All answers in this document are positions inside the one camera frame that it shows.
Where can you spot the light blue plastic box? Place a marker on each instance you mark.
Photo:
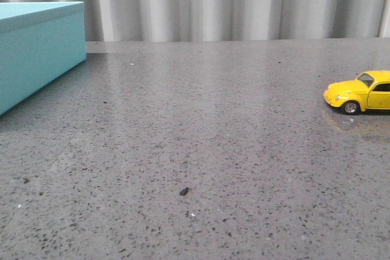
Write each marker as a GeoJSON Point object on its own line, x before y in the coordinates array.
{"type": "Point", "coordinates": [40, 41]}

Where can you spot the yellow toy beetle car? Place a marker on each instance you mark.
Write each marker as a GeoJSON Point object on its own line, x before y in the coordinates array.
{"type": "Point", "coordinates": [368, 91]}

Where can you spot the small black debris chip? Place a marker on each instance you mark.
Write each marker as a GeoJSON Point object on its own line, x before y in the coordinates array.
{"type": "Point", "coordinates": [184, 191]}

